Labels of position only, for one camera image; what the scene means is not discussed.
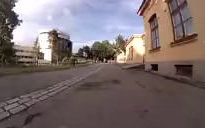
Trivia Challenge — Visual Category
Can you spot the group of green trees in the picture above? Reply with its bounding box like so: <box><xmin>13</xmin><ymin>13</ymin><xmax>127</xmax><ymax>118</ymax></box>
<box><xmin>74</xmin><ymin>34</ymin><xmax>128</xmax><ymax>64</ymax></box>

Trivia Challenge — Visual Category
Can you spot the grey asphalt path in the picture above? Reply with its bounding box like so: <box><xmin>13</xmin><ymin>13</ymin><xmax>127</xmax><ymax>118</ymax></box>
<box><xmin>0</xmin><ymin>63</ymin><xmax>205</xmax><ymax>128</ymax></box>

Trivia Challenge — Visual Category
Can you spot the white round building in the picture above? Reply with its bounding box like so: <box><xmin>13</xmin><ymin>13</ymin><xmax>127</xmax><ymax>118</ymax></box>
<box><xmin>37</xmin><ymin>28</ymin><xmax>74</xmax><ymax>65</ymax></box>

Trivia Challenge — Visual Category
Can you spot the grass verge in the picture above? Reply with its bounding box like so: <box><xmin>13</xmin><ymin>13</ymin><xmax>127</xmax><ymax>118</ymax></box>
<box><xmin>0</xmin><ymin>61</ymin><xmax>94</xmax><ymax>78</ymax></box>

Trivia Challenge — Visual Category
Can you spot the low pale building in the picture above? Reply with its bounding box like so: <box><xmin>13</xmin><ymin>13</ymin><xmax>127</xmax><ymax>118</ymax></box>
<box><xmin>12</xmin><ymin>44</ymin><xmax>44</xmax><ymax>65</ymax></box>

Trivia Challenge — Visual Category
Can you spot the yellow building with red-framed windows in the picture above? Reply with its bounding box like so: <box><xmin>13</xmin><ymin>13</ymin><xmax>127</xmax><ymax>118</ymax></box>
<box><xmin>137</xmin><ymin>0</ymin><xmax>205</xmax><ymax>84</ymax></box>

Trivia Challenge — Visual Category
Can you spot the cobblestone strip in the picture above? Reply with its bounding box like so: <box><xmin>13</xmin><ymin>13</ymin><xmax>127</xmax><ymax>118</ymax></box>
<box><xmin>0</xmin><ymin>64</ymin><xmax>104</xmax><ymax>125</ymax></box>

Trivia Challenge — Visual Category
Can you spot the grey asphalt road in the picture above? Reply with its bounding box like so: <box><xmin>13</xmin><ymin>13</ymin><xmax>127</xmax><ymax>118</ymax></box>
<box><xmin>0</xmin><ymin>63</ymin><xmax>103</xmax><ymax>106</ymax></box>

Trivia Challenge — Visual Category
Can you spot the large dark tree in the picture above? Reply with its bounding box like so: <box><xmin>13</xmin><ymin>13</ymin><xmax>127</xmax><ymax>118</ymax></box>
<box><xmin>0</xmin><ymin>0</ymin><xmax>23</xmax><ymax>67</ymax></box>

